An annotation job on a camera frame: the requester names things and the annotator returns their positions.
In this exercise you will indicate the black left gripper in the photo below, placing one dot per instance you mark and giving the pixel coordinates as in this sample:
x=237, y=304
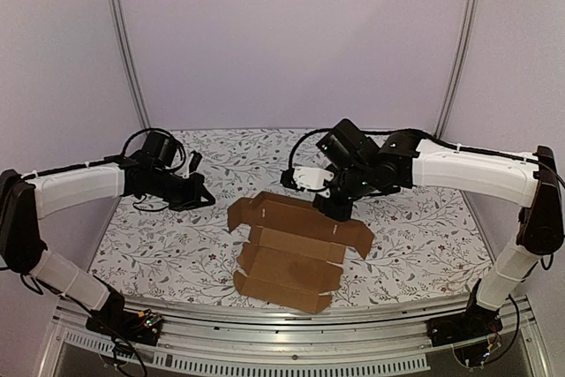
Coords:
x=197, y=188

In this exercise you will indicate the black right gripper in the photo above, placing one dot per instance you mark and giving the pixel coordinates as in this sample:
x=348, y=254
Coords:
x=333, y=202

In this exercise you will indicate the brown cardboard box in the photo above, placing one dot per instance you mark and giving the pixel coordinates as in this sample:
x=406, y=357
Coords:
x=294, y=254

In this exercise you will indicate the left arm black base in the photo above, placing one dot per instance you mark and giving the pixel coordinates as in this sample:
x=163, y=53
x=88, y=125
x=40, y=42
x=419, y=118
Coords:
x=113, y=320

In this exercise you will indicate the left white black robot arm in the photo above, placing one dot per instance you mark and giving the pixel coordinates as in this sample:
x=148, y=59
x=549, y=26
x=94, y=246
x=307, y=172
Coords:
x=161, y=168

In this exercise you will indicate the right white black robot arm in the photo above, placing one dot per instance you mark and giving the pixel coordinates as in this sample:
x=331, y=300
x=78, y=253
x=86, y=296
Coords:
x=411, y=158

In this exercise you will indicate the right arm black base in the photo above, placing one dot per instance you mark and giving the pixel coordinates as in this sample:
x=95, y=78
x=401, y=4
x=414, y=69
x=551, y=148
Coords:
x=475, y=321

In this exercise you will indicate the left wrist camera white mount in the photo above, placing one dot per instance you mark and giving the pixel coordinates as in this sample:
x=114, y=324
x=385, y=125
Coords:
x=191, y=165

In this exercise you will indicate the aluminium front rail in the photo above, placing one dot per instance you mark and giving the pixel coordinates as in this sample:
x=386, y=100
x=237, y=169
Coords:
x=382, y=340

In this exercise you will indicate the left aluminium frame post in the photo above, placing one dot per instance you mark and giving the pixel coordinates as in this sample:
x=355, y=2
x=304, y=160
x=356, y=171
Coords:
x=130, y=72

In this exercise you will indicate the aluminium frame post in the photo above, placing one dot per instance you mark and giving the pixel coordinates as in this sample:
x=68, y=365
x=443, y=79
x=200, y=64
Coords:
x=456, y=71
x=130, y=72

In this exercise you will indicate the right aluminium frame post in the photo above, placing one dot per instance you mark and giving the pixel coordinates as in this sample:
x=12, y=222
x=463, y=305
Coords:
x=456, y=71

